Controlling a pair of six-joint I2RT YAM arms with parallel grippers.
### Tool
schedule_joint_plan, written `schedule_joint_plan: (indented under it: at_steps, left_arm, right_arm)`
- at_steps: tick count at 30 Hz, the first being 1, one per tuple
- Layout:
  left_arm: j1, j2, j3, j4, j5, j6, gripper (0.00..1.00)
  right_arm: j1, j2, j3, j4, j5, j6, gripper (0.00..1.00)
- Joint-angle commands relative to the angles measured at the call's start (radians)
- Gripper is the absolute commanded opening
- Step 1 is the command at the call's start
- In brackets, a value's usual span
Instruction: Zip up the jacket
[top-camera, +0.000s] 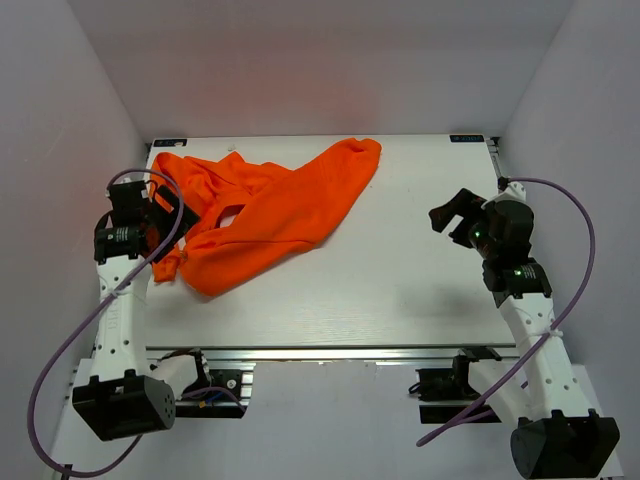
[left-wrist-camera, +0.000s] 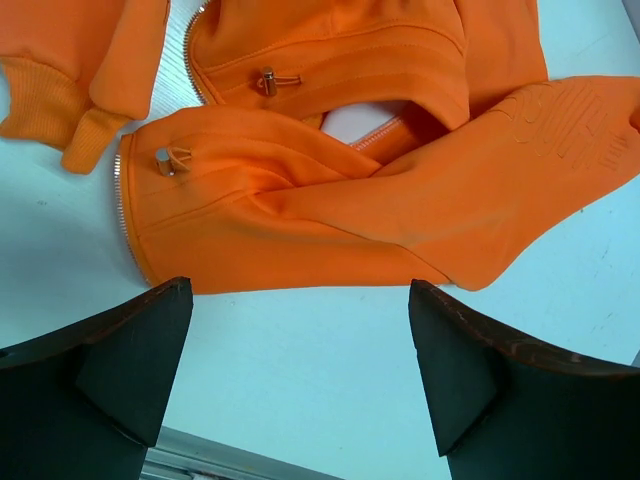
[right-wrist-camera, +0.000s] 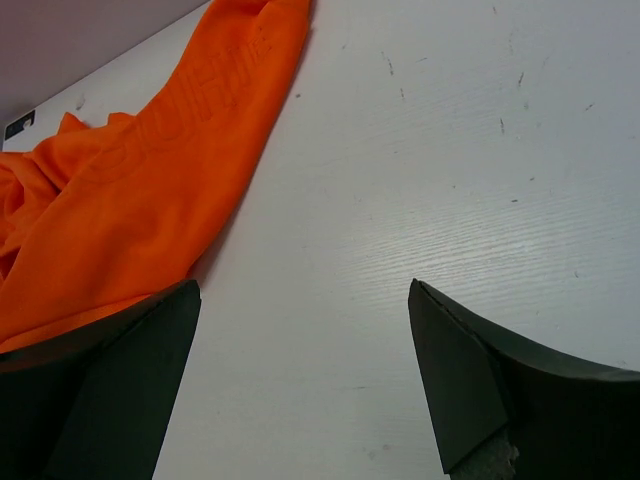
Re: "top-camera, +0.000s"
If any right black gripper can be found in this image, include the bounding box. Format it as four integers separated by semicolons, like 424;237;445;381
429;189;499;260

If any orange zip jacket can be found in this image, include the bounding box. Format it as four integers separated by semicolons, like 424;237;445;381
152;138;382;296

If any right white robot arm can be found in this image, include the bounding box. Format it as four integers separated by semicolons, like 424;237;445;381
429;183;620;479

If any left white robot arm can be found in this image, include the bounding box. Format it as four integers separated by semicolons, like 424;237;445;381
72;181;212;441

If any right blue table label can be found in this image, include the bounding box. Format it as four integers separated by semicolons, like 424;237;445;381
449;134;485;143

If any blue table label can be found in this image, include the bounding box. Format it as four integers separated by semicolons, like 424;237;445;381
152;138;187;148
449;134;485;143

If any left blue table label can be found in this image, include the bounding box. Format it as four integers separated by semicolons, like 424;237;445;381
152;138;187;148

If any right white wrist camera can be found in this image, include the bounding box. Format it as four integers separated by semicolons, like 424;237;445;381
485;178;526;204

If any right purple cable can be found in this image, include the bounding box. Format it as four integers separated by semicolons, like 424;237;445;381
415;175;597;448

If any aluminium table front rail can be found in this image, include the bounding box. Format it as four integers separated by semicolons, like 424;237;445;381
89;344;521;365

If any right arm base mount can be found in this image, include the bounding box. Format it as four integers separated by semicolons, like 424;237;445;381
408;347;502;425

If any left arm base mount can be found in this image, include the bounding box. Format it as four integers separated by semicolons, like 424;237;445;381
150;348;249;419

